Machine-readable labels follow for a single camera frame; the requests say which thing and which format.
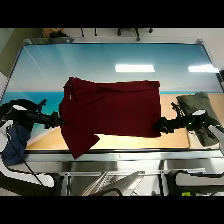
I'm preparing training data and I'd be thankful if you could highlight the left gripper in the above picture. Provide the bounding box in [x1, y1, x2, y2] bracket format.
[44, 112, 66, 131]

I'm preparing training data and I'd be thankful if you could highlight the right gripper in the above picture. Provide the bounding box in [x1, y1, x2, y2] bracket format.
[152, 116, 176, 135]

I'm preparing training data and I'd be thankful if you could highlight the dark red T-shirt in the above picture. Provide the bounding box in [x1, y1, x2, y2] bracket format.
[58, 76, 163, 160]

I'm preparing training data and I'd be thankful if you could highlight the olive green garment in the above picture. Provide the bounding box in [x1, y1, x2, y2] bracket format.
[175, 91, 221, 148]

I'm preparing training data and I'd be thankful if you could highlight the dark blue garment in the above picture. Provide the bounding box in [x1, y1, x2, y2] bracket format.
[0, 124, 33, 167]

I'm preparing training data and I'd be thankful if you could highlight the black cable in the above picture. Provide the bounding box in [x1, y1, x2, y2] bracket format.
[11, 131, 46, 187]

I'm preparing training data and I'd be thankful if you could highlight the silver frame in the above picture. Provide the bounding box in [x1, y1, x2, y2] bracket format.
[0, 149, 224, 197]

